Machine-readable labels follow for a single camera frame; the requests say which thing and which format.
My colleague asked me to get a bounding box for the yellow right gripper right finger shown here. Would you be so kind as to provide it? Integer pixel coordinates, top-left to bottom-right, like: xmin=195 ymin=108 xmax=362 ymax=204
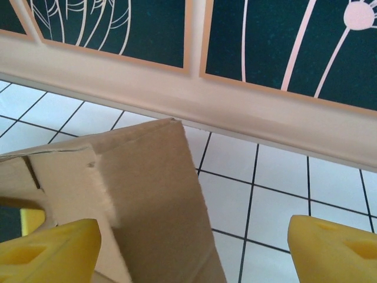
xmin=287 ymin=214 xmax=377 ymax=283

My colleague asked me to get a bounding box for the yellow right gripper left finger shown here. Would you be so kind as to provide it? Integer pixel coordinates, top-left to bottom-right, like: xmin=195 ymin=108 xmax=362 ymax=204
xmin=0 ymin=218 xmax=102 ymax=283

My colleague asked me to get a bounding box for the brown cardboard box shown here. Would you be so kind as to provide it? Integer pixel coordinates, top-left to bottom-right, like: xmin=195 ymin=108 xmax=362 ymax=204
xmin=0 ymin=117 xmax=227 ymax=283

